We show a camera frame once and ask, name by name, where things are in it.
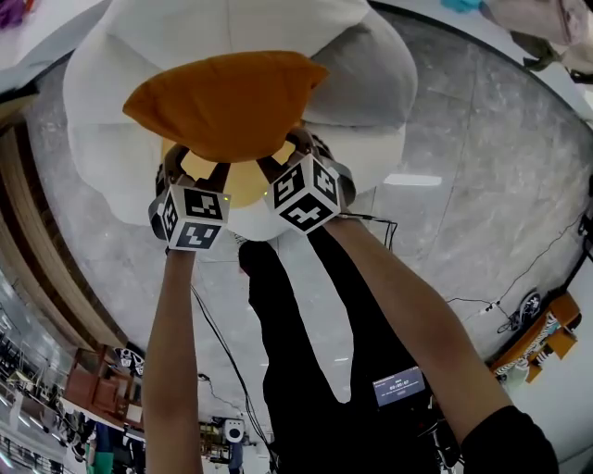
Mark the olive green cloth item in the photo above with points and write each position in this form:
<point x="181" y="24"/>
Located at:
<point x="537" y="51"/>

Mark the small display screen device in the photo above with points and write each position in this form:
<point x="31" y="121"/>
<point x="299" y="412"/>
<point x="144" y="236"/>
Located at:
<point x="398" y="386"/>

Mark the black white patterned bag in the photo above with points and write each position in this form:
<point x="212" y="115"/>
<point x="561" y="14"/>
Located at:
<point x="129" y="358"/>

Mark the person's black sleeve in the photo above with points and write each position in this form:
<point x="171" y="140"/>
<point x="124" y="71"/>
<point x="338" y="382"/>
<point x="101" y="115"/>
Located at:
<point x="509" y="444"/>

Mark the purple cloth item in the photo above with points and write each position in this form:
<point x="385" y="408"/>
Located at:
<point x="11" y="11"/>

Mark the orange cushion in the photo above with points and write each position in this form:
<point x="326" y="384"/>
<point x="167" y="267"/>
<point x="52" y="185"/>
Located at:
<point x="222" y="102"/>

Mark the orange zebra striped stool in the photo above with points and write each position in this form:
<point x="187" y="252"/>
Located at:
<point x="542" y="338"/>

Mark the teal cloth item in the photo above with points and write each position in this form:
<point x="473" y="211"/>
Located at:
<point x="461" y="4"/>

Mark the brown wooden bench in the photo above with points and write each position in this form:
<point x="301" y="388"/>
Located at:
<point x="32" y="222"/>

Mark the person's black trousers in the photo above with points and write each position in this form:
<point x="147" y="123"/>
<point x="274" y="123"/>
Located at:
<point x="301" y="352"/>

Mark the person's right forearm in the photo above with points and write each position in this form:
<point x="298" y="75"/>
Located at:
<point x="407" y="315"/>

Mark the white and grey seat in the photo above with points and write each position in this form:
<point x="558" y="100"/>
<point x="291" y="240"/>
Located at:
<point x="139" y="51"/>

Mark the beige plush toy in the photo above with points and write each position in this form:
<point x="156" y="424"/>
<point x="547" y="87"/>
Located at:
<point x="542" y="18"/>

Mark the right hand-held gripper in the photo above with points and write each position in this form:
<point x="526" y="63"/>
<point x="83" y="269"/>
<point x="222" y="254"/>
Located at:
<point x="306" y="194"/>

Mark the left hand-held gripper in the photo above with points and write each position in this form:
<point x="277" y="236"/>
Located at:
<point x="194" y="217"/>

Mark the white round faced machine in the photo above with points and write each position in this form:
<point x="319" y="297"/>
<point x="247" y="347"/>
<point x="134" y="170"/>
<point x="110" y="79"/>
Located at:
<point x="234" y="430"/>

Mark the person's left forearm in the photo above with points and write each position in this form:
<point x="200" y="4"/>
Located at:
<point x="173" y="347"/>

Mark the round black white device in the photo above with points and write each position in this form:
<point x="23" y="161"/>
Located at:
<point x="530" y="305"/>

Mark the reddish brown cabinet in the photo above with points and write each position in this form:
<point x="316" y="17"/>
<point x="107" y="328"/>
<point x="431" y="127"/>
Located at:
<point x="102" y="393"/>

